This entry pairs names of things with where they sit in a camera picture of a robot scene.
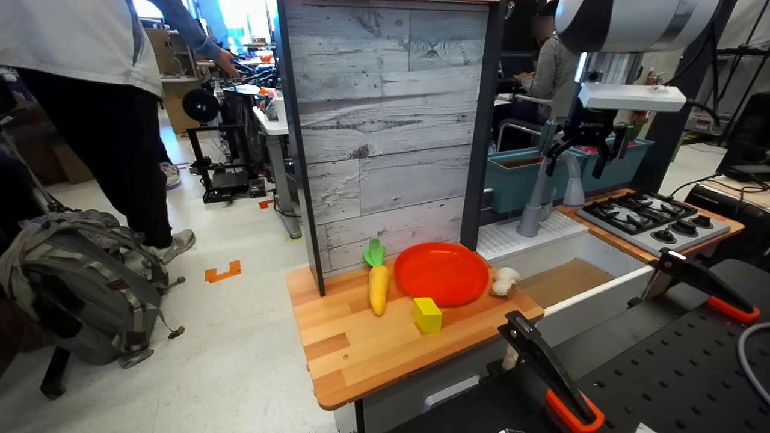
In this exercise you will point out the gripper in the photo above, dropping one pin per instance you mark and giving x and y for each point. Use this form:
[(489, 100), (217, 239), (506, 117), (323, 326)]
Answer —
[(592, 123)]

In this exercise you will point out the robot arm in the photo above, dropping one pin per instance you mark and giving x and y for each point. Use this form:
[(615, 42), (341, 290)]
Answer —
[(625, 24)]

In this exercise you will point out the grey toy tap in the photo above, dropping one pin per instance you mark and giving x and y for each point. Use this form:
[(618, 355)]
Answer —
[(535, 204)]

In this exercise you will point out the teal bin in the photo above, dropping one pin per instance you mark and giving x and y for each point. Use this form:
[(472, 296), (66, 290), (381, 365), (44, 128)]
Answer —
[(511, 183), (625, 168)]

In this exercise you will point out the person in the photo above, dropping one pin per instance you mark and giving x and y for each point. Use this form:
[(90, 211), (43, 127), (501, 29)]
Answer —
[(553, 69), (90, 90)]

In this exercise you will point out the grey toy stove burner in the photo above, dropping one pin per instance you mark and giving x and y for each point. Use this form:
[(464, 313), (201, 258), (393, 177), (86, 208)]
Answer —
[(637, 219)]

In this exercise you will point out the black stove knob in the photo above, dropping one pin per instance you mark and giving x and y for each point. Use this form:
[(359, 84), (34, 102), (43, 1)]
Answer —
[(702, 221), (684, 228), (664, 236)]

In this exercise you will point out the white toy sink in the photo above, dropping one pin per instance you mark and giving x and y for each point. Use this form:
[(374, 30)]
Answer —
[(565, 276)]

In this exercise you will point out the white toy mushroom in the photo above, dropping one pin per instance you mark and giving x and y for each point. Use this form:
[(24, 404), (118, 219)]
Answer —
[(504, 282)]

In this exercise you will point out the black monitor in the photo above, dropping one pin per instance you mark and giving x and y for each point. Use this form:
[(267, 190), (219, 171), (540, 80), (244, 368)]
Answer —
[(749, 138)]

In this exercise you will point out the black orange clamp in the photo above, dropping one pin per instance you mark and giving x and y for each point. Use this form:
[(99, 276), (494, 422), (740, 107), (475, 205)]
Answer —
[(698, 279), (541, 361)]

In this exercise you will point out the orange plate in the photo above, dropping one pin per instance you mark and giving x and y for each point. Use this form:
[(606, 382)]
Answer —
[(441, 274)]

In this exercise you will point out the wooden toy kitchen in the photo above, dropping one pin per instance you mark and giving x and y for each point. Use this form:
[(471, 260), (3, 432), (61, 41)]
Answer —
[(385, 108)]

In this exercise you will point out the yellow block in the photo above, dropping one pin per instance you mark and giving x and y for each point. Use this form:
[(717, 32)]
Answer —
[(428, 315)]

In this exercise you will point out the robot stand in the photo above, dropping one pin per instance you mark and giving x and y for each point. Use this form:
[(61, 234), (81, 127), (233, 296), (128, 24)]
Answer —
[(674, 373)]

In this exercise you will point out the yellow plush carrot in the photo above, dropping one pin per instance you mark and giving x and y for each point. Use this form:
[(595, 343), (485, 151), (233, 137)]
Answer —
[(379, 288)]

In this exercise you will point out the white desk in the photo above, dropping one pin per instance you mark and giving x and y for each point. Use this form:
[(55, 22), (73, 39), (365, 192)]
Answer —
[(275, 138)]

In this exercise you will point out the black 3D printer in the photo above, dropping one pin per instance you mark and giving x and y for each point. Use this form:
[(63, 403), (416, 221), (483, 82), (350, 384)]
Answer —
[(222, 174)]

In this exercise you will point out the grey backpack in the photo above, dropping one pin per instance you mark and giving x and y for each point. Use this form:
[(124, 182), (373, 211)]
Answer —
[(78, 288)]

